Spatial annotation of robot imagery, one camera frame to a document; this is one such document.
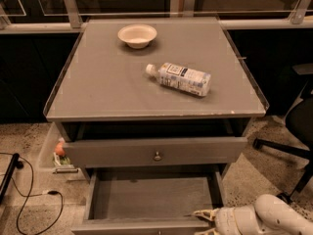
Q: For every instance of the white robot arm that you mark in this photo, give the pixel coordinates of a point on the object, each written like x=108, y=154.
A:
x=268, y=215

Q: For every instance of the black bar on floor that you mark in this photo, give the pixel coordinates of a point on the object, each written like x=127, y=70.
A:
x=8, y=175

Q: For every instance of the grey top drawer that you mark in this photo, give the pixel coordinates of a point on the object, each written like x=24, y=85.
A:
x=156, y=151

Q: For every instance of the orange round object in bin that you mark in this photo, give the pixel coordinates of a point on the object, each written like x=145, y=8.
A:
x=59, y=150

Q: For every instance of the white paper bowl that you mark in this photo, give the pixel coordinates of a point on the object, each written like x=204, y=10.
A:
x=137, y=36

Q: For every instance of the left metal bracket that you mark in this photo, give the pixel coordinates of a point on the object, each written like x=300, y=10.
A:
x=73, y=14

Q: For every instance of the metal bracket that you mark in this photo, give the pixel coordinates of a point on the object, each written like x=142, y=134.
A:
x=73, y=14
x=297, y=15

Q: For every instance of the grey drawer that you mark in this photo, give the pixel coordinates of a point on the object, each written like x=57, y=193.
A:
x=156, y=151
x=148, y=203

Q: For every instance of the green white packet in bin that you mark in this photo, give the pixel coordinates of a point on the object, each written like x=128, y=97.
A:
x=61, y=160

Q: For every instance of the grey drawer cabinet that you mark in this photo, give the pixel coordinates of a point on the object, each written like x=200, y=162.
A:
x=105, y=93

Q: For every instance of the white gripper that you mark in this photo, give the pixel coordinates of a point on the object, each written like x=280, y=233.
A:
x=226, y=219

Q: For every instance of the right metal bracket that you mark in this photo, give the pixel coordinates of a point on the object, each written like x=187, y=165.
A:
x=297, y=15

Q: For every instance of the clear plastic water bottle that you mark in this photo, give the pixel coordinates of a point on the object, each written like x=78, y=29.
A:
x=181, y=78

